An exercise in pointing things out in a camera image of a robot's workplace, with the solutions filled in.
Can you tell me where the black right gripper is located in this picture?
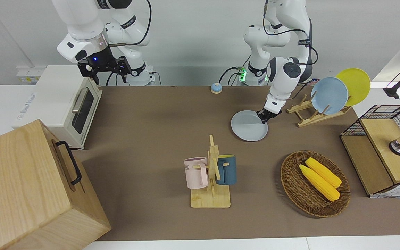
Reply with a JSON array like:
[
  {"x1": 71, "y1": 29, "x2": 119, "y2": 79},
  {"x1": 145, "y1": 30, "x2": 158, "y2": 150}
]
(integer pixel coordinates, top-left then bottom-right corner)
[{"x1": 78, "y1": 46, "x2": 131, "y2": 85}]

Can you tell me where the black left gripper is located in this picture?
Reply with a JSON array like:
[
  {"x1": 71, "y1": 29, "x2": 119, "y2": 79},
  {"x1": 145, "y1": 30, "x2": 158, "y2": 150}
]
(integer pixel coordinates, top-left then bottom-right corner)
[{"x1": 257, "y1": 108, "x2": 283, "y2": 124}]

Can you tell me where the gray plate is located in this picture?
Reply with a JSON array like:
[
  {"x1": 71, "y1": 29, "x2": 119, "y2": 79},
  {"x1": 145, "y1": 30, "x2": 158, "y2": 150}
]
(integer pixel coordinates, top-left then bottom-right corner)
[{"x1": 231, "y1": 110, "x2": 268, "y2": 142}]

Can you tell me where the wooden plate rack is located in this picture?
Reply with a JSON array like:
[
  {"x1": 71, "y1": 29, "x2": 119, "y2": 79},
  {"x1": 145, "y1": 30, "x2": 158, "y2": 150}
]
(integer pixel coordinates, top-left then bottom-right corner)
[{"x1": 286, "y1": 94, "x2": 352, "y2": 128}]

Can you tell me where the light blue plate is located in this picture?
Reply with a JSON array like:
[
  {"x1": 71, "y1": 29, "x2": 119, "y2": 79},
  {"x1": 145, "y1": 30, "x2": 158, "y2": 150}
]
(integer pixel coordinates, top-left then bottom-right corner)
[{"x1": 310, "y1": 77, "x2": 349, "y2": 115}]

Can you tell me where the yellow plate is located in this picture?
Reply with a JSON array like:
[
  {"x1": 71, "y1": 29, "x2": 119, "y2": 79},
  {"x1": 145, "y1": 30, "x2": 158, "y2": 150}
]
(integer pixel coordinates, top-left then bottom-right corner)
[{"x1": 335, "y1": 68, "x2": 371, "y2": 107}]

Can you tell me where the dark blue mug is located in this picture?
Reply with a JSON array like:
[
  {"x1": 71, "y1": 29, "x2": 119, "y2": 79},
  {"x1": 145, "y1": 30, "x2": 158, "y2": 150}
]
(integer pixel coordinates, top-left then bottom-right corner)
[{"x1": 215, "y1": 155, "x2": 237, "y2": 185}]

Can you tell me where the white toaster oven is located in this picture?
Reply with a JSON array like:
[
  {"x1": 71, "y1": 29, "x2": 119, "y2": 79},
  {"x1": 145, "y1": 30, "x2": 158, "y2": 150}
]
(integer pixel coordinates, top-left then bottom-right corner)
[{"x1": 11, "y1": 65, "x2": 102, "y2": 150}]

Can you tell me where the brown wicker basket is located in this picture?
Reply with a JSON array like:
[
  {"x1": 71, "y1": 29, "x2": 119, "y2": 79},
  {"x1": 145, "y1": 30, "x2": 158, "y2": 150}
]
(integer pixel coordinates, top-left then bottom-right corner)
[{"x1": 281, "y1": 150, "x2": 351, "y2": 218}]

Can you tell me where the yellow corn cob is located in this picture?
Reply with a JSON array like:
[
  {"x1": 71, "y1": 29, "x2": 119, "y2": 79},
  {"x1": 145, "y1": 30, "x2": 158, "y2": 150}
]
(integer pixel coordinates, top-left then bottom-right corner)
[
  {"x1": 299, "y1": 164, "x2": 340, "y2": 202},
  {"x1": 305, "y1": 157, "x2": 342, "y2": 188}
]

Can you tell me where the pink mug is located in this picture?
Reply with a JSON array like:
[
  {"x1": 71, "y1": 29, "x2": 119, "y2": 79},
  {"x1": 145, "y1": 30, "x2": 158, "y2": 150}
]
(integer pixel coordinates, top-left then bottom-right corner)
[{"x1": 184, "y1": 157, "x2": 209, "y2": 190}]

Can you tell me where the wooden mug tree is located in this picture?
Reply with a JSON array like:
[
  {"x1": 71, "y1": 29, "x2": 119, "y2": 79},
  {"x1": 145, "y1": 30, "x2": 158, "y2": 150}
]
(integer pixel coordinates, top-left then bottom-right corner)
[{"x1": 190, "y1": 135, "x2": 231, "y2": 208}]

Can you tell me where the wooden cabinet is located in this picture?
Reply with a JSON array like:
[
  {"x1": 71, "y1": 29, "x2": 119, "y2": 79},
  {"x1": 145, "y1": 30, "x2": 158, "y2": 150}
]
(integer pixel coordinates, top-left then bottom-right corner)
[{"x1": 0, "y1": 119, "x2": 112, "y2": 250}]

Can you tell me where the black base power cable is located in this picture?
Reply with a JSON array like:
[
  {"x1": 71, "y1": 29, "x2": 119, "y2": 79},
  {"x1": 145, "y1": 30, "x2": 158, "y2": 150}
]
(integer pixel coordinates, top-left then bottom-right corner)
[{"x1": 218, "y1": 66, "x2": 245, "y2": 86}]

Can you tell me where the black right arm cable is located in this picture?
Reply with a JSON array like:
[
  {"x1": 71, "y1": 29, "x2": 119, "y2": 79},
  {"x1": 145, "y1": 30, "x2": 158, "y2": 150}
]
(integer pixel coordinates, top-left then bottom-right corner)
[{"x1": 108, "y1": 0, "x2": 152, "y2": 46}]

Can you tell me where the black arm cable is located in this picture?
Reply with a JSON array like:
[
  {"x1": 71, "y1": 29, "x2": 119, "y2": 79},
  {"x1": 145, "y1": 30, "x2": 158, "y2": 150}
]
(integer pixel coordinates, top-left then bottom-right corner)
[
  {"x1": 262, "y1": 0, "x2": 319, "y2": 66},
  {"x1": 108, "y1": 0, "x2": 152, "y2": 46}
]

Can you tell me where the white wall socket strip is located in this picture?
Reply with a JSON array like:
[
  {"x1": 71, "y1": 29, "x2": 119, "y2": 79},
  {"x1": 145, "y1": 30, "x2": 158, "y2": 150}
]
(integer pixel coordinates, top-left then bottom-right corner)
[{"x1": 17, "y1": 68, "x2": 44, "y2": 84}]

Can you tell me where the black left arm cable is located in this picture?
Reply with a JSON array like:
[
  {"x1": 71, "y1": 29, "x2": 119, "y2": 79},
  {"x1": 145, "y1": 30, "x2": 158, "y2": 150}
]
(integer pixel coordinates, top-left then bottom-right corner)
[{"x1": 262, "y1": 0, "x2": 319, "y2": 66}]

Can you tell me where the black cabinet handle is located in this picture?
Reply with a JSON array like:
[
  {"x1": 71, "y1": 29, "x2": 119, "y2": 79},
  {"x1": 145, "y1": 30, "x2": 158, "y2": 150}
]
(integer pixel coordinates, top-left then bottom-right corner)
[{"x1": 55, "y1": 141, "x2": 82, "y2": 185}]

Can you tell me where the wire and wood shelf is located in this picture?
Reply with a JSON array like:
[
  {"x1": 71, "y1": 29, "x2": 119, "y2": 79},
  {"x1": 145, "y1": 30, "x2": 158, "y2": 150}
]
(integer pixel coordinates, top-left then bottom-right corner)
[{"x1": 340, "y1": 104, "x2": 400, "y2": 198}]

